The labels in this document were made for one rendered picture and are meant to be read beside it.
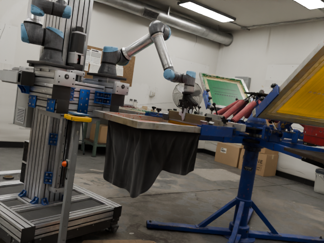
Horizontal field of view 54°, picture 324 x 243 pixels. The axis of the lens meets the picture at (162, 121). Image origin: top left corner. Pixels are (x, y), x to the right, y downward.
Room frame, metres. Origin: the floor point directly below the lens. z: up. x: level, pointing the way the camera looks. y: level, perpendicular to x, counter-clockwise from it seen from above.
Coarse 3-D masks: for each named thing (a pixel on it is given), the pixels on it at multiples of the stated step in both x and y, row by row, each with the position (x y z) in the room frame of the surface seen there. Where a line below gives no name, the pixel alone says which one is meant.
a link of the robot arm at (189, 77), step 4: (188, 72) 2.32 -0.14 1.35; (192, 72) 2.31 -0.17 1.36; (184, 76) 2.33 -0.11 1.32; (188, 76) 2.31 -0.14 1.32; (192, 76) 2.31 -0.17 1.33; (184, 80) 2.33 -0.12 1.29; (188, 80) 2.31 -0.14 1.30; (192, 80) 2.31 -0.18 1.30; (184, 84) 2.35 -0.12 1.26; (188, 84) 2.31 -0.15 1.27; (192, 84) 2.32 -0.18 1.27
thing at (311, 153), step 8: (256, 144) 2.70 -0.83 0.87; (264, 144) 2.56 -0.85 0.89; (272, 144) 2.42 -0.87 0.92; (280, 144) 2.42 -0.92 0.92; (288, 152) 2.19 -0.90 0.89; (296, 152) 1.78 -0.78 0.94; (304, 152) 1.78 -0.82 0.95; (312, 152) 1.85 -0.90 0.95; (320, 152) 1.93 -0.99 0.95; (304, 160) 1.99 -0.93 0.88; (312, 160) 1.91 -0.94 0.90; (320, 160) 1.56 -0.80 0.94
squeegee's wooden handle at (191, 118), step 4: (172, 112) 2.45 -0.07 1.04; (176, 112) 2.41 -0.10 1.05; (172, 116) 2.44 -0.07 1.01; (176, 116) 2.40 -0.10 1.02; (180, 116) 2.36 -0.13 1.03; (188, 116) 2.30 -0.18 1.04; (192, 116) 2.26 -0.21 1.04; (196, 116) 2.23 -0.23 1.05; (200, 116) 2.20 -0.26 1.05; (204, 116) 2.17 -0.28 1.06; (180, 120) 2.36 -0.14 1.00; (184, 120) 2.33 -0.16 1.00; (188, 120) 2.29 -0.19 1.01; (192, 120) 2.26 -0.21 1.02; (196, 120) 2.23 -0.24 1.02; (200, 120) 2.19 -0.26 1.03; (204, 120) 2.16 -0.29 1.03; (200, 124) 2.19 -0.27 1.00
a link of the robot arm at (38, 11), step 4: (32, 0) 1.80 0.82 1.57; (36, 0) 1.80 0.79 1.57; (40, 0) 1.80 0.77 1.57; (44, 0) 1.82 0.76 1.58; (48, 0) 1.84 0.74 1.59; (32, 4) 1.80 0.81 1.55; (36, 4) 1.80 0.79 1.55; (40, 4) 1.81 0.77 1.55; (44, 4) 1.81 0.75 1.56; (48, 4) 1.82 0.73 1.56; (52, 4) 1.83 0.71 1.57; (32, 8) 1.80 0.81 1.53; (36, 8) 1.80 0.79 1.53; (40, 8) 1.81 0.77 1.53; (44, 8) 1.82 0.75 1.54; (48, 8) 1.83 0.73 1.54; (32, 12) 1.80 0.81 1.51; (36, 12) 1.80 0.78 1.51; (40, 12) 1.81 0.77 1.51; (44, 12) 1.84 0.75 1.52; (48, 12) 1.84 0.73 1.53
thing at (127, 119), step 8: (96, 112) 2.14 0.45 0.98; (104, 112) 2.07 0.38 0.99; (112, 112) 2.24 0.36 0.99; (112, 120) 1.95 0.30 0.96; (120, 120) 1.88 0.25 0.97; (128, 120) 1.81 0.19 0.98; (136, 120) 1.80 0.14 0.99; (144, 120) 2.41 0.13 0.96; (152, 120) 2.46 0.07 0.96; (160, 120) 2.51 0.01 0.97; (144, 128) 1.76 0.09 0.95; (152, 128) 1.79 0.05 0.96; (160, 128) 1.83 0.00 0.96; (168, 128) 1.86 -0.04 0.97; (176, 128) 1.90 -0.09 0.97; (184, 128) 1.94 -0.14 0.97; (192, 128) 1.98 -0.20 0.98; (200, 128) 2.02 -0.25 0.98
